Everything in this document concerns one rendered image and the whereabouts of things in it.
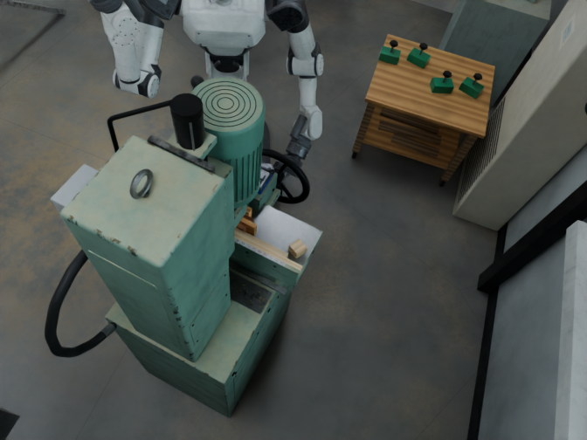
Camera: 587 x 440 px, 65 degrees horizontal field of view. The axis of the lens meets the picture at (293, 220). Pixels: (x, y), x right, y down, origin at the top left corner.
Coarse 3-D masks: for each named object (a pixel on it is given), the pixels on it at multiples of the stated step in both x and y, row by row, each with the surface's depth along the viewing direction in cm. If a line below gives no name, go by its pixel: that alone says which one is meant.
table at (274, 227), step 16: (272, 208) 160; (272, 224) 157; (288, 224) 158; (304, 224) 158; (272, 240) 154; (288, 240) 155; (304, 240) 155; (240, 256) 153; (288, 256) 152; (304, 256) 152; (272, 272) 152
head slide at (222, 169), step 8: (208, 160) 104; (216, 160) 104; (216, 168) 103; (224, 168) 103; (232, 168) 104; (224, 176) 102; (232, 176) 106; (232, 184) 109; (232, 192) 112; (232, 200) 115; (232, 208) 118; (232, 216) 121; (232, 224) 125; (232, 232) 129; (232, 240) 133; (232, 248) 137
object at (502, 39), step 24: (480, 0) 270; (504, 0) 271; (528, 0) 272; (456, 24) 287; (480, 24) 282; (504, 24) 277; (528, 24) 272; (456, 48) 299; (480, 48) 294; (504, 48) 289; (528, 48) 283; (504, 72) 302
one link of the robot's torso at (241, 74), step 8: (208, 56) 186; (248, 56) 187; (208, 64) 188; (248, 64) 191; (208, 72) 193; (216, 72) 197; (224, 72) 198; (232, 72) 198; (240, 72) 199; (248, 72) 194
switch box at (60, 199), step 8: (80, 168) 92; (88, 168) 93; (72, 176) 91; (80, 176) 91; (88, 176) 92; (64, 184) 90; (72, 184) 90; (80, 184) 91; (56, 192) 89; (64, 192) 89; (72, 192) 89; (56, 200) 88; (64, 200) 88; (56, 208) 91
